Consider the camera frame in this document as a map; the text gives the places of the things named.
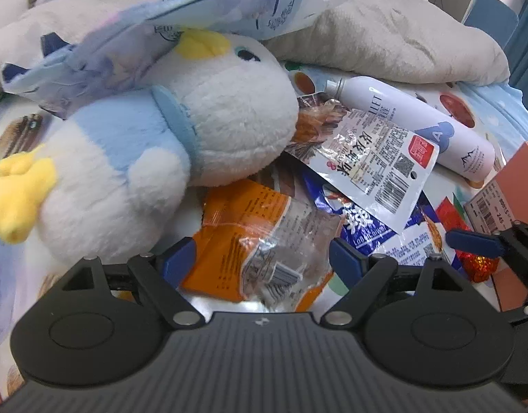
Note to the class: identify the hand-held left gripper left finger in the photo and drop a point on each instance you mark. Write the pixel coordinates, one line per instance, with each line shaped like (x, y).
(180, 260)

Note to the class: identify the white and blue plush penguin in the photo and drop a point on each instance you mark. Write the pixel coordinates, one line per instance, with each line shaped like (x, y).
(229, 107)

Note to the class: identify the grey duvet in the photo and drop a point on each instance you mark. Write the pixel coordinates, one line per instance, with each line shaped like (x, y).
(397, 38)

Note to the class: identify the red foil candy packet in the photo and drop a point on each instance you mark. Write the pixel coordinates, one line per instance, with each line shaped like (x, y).
(479, 269)

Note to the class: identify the teal curtain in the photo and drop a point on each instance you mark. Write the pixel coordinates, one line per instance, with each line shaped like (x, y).
(526, 51)

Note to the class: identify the orange snack packet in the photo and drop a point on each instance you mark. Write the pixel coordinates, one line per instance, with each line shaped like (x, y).
(238, 223)

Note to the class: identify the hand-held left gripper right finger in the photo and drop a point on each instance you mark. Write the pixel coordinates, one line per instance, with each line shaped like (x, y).
(345, 260)

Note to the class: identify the pink cardboard box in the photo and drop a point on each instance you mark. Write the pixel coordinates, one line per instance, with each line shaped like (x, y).
(522, 163)

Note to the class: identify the white-backed brown snack packet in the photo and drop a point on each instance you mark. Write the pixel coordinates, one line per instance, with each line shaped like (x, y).
(375, 159)

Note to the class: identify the white spray bottle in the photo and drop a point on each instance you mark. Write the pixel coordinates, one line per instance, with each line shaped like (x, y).
(397, 112)

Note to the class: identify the blue chair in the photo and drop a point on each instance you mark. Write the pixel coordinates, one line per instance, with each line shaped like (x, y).
(491, 21)

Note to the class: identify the blue snack packet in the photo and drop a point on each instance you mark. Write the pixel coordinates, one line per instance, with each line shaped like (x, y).
(367, 232)

